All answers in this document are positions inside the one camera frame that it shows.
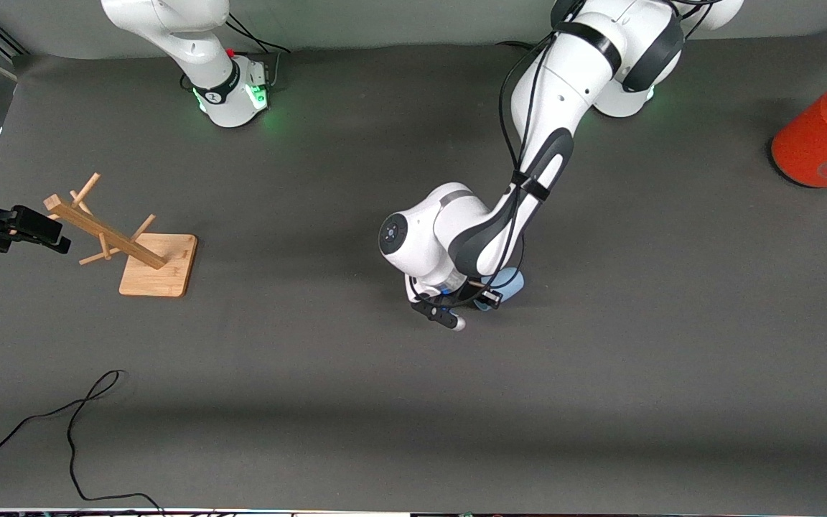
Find light blue plastic cup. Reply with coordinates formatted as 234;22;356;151
472;267;526;311

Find black left arm base cables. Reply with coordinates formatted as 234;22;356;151
496;39;554;55

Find loose thin black cable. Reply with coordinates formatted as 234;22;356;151
0;370;167;514

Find black right arm base cables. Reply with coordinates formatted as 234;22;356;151
180;13;292;93

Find orange cylindrical can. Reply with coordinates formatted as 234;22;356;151
770;72;827;189

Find wooden cup rack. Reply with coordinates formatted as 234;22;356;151
6;172;199;297

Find grey aluminium frame rail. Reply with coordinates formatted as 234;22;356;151
0;14;27;58

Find black arm base cables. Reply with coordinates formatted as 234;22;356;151
180;13;292;93
496;39;554;55

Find dark grey table mat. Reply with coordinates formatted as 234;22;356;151
0;29;827;514

